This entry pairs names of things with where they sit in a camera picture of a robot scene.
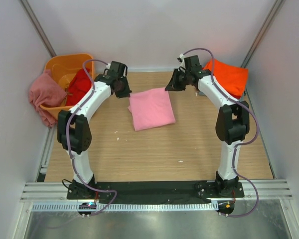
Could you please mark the dusty pink shirt on basket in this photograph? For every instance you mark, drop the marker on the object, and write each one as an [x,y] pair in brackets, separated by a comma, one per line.
[45,91]

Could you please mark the folded orange t-shirt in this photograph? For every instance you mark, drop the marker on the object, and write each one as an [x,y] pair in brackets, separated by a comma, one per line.
[233,79]

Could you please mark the pink t-shirt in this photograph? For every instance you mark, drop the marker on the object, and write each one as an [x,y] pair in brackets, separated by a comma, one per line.
[150,109]

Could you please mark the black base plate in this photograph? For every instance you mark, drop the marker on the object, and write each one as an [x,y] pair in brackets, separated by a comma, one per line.
[153,193]

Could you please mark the white slotted cable duct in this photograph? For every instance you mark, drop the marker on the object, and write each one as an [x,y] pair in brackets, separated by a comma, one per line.
[93,207]

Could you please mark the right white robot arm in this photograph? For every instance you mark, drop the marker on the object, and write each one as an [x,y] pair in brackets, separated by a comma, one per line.
[232,124]

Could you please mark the orange plastic basket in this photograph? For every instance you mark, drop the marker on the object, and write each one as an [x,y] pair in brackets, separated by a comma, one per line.
[63,69]

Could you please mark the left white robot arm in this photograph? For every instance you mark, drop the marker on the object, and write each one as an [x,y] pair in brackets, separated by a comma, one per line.
[73,130]

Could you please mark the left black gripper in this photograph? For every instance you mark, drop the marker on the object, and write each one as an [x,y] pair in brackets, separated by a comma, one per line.
[123,90]

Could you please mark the folded grey t-shirt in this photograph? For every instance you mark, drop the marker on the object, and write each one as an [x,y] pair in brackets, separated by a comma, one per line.
[240,99]

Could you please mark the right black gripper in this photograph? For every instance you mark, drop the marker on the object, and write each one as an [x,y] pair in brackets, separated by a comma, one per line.
[177,81]

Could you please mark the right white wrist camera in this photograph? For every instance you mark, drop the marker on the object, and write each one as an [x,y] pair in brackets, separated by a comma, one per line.
[181,61]

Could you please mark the red shirt in basket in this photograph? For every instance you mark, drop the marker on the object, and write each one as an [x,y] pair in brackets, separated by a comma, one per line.
[77,88]

